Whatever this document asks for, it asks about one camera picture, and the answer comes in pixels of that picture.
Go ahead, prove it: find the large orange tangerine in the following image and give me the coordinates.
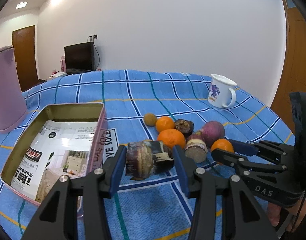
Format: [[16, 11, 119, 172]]
[[157, 128, 186, 149]]

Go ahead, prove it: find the small orange tangerine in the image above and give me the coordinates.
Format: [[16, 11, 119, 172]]
[[155, 116, 175, 133]]

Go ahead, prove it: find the purple sugarcane piece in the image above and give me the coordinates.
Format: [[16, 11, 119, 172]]
[[125, 141, 174, 180]]

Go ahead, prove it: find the brown round longan fruit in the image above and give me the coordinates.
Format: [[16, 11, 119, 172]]
[[143, 113, 157, 127]]

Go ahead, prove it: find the person's right hand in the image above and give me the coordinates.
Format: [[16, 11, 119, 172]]
[[266, 198, 306, 232]]

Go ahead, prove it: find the printed paper leaflet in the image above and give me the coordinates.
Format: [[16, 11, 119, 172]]
[[11, 120, 97, 203]]

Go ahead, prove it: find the white printed mug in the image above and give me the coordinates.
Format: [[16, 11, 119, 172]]
[[208, 74, 237, 108]]

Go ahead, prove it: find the brown wooden cabinet door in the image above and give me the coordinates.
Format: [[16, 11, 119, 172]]
[[271, 0, 306, 132]]

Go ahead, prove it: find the pink metal tin box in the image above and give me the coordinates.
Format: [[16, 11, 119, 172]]
[[1, 102, 107, 205]]

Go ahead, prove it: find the purple electric kettle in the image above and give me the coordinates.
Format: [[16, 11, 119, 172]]
[[0, 46, 27, 133]]

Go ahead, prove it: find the white set-top box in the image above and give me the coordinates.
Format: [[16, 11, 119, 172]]
[[50, 72, 68, 79]]

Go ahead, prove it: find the pink box beside television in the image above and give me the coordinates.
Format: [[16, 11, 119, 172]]
[[60, 56, 66, 72]]

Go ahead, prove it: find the black television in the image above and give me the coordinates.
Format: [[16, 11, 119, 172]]
[[64, 42, 95, 73]]

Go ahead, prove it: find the ceiling lamp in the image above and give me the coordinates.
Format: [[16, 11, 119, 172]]
[[16, 2, 27, 9]]

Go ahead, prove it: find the wall power socket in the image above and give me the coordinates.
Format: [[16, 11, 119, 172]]
[[89, 34, 97, 41]]

